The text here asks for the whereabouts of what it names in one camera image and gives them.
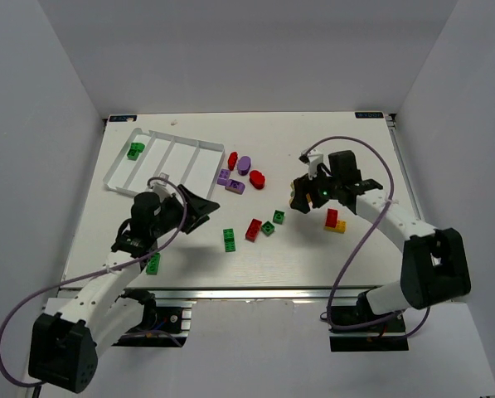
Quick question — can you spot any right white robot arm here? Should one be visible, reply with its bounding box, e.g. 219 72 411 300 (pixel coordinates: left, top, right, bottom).
290 150 472 331

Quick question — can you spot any red rectangular lego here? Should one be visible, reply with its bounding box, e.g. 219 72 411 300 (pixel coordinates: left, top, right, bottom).
245 219 262 242

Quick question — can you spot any green flat lego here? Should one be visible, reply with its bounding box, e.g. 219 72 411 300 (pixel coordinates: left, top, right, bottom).
273 210 285 225
260 221 275 236

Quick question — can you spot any green small cube lego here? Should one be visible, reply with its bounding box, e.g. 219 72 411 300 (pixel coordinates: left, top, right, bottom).
127 149 139 161

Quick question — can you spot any white divided sorting tray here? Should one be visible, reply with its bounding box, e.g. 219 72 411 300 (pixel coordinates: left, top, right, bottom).
103 128 225 199

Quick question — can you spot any green flat lego right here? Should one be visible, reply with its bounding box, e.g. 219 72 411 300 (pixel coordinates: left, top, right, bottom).
273 210 285 225

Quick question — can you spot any purple square lego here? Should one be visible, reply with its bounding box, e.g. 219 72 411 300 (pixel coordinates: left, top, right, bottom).
216 168 231 186

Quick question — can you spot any red rounded lego upper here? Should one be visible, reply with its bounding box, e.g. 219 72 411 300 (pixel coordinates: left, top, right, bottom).
227 152 239 171

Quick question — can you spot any purple curved lego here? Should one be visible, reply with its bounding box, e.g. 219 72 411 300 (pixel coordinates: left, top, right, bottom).
225 179 245 195

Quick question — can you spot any green stacked lego pair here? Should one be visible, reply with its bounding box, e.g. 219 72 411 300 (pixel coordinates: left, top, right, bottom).
223 228 235 253

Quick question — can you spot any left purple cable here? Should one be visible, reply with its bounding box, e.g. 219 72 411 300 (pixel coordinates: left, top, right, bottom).
0 176 189 387

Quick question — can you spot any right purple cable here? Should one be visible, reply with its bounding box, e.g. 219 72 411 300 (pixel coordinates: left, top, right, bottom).
300 135 433 342

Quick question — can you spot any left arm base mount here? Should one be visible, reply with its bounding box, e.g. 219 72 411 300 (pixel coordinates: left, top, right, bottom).
114 289 192 348

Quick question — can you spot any purple cable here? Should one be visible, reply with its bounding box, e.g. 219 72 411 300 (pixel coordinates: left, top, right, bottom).
0 176 189 387
300 135 433 342

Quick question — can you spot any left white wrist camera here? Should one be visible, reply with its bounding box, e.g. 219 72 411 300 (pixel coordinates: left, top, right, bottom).
150 172 171 201

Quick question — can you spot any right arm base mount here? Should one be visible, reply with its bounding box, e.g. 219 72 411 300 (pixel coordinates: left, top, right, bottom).
329 290 409 352

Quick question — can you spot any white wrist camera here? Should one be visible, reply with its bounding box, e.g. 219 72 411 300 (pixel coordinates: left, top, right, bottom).
299 149 323 180
150 172 171 201

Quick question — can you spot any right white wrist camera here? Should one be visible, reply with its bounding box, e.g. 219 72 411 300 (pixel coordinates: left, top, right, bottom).
299 149 323 180

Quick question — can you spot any green flat lego left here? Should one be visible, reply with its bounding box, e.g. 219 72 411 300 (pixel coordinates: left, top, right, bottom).
260 221 275 236

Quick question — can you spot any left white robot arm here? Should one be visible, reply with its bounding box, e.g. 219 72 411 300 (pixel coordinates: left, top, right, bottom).
28 177 220 393

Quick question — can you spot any purple oval lego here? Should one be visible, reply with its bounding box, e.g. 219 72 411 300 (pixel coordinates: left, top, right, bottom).
236 156 251 176

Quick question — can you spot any green long lego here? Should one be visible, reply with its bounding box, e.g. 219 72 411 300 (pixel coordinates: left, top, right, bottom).
146 253 161 275

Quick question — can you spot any red yellow lego stack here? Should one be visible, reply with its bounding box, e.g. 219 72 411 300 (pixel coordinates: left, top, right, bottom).
324 208 347 234

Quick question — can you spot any green square lego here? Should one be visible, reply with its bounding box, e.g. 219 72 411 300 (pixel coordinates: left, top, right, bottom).
130 142 145 153

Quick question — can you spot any red oval lego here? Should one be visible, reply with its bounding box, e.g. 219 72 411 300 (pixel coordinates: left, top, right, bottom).
249 170 265 190

